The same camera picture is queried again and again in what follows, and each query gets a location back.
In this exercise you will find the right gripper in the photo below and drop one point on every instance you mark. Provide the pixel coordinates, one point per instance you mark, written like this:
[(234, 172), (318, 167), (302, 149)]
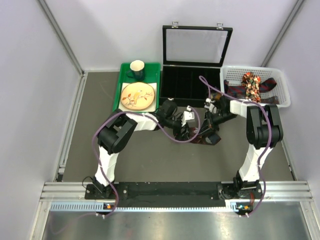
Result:
[(210, 125)]

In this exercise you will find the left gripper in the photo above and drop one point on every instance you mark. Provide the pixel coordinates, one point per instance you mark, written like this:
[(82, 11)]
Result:
[(183, 136)]

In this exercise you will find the dark red patterned tie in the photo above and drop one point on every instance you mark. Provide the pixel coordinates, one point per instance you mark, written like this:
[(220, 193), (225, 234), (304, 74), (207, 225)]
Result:
[(207, 136)]

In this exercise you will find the brown tie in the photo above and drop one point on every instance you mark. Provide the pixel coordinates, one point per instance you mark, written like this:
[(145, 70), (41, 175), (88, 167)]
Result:
[(213, 95)]

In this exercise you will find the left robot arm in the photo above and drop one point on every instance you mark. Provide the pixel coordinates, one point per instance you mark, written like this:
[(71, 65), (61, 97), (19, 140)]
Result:
[(115, 133)]

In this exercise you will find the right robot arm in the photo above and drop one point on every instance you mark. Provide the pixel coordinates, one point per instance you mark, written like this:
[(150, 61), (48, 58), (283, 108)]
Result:
[(263, 132)]

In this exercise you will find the red navy striped tie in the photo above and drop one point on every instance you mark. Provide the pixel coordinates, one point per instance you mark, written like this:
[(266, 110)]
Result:
[(234, 90)]

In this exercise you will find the floral colourful tie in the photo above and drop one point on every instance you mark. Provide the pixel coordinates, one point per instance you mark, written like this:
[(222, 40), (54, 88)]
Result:
[(251, 83)]

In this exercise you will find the bird pattern plate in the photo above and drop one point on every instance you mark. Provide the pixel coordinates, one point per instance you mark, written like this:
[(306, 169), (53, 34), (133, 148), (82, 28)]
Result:
[(137, 96)]

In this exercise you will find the dark maroon tie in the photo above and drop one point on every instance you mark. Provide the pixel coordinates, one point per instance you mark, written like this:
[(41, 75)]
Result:
[(270, 100)]

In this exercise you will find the green plastic tray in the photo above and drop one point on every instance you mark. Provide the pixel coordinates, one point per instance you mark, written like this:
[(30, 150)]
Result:
[(152, 75)]

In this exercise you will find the black glass-lid display box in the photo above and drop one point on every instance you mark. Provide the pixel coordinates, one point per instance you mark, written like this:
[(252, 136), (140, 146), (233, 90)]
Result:
[(190, 52)]

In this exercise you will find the white plastic basket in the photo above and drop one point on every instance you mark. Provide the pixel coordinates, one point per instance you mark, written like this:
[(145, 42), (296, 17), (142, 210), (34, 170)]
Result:
[(231, 76)]

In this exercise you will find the dark green mug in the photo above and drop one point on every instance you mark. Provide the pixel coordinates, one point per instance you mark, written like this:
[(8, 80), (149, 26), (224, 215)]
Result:
[(136, 70)]

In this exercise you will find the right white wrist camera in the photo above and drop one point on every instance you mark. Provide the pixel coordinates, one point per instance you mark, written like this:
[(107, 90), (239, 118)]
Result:
[(209, 106)]

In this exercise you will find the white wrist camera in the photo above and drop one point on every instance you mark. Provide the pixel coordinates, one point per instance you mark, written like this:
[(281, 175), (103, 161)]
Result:
[(209, 106), (188, 116)]

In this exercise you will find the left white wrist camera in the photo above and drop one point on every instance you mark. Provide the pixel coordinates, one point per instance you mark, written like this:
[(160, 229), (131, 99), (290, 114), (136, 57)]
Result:
[(188, 116)]

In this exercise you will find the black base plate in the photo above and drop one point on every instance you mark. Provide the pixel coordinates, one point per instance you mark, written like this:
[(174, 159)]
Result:
[(214, 190)]

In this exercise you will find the slotted cable duct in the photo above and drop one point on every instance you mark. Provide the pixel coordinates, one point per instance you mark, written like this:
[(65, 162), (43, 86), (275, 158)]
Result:
[(104, 207)]

